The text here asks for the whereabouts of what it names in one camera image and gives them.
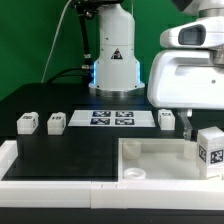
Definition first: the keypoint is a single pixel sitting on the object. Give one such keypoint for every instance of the white U-shaped fence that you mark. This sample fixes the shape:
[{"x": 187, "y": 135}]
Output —
[{"x": 121, "y": 194}]

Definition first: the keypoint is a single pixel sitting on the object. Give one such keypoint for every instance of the white square tabletop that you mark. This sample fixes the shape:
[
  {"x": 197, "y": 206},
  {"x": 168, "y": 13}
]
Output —
[{"x": 141, "y": 159}]

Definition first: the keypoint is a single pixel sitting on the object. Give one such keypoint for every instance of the white marker sheet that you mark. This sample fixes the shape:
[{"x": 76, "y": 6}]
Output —
[{"x": 112, "y": 118}]

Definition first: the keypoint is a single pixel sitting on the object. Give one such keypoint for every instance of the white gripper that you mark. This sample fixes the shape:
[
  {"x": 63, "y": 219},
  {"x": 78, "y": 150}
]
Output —
[{"x": 186, "y": 79}]

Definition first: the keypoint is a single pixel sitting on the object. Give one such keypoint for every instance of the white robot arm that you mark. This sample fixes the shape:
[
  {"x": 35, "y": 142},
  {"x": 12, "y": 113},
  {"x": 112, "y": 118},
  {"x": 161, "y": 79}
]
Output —
[{"x": 117, "y": 72}]

